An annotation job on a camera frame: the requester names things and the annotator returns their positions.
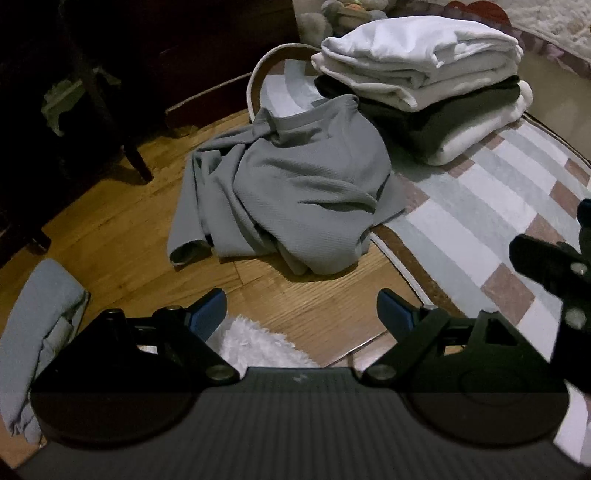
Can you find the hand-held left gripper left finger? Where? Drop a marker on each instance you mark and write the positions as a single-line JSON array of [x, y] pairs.
[[207, 314]]

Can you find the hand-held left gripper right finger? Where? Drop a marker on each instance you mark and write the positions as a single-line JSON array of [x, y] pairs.
[[395, 314]]

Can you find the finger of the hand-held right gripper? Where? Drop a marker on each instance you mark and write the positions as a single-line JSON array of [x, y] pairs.
[[549, 265], [585, 221]]

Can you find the grey knit sweater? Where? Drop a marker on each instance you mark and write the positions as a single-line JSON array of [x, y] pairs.
[[295, 184]]

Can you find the white fluffy mat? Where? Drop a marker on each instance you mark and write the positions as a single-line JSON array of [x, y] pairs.
[[258, 344]]

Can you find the checked pastel rug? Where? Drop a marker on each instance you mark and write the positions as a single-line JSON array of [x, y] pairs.
[[461, 221]]

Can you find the thick white folded garment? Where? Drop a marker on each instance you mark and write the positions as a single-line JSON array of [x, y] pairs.
[[475, 138]]

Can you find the dark grey folded garment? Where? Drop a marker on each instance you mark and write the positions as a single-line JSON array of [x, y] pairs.
[[461, 110]]

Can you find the dark wooden chair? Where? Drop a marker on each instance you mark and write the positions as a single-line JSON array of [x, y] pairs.
[[138, 161]]

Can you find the grey-blue cloth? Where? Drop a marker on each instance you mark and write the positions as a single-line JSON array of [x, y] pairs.
[[32, 323]]

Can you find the printed quilted bedspread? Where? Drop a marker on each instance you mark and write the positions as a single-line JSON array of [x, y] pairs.
[[554, 23]]

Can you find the cream folded garment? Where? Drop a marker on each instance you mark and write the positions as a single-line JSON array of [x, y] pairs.
[[369, 76]]

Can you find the dark wooden cabinet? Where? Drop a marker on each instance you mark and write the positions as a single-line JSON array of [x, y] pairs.
[[207, 55]]

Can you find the grey plush toy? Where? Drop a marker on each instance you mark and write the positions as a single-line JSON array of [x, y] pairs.
[[314, 23]]

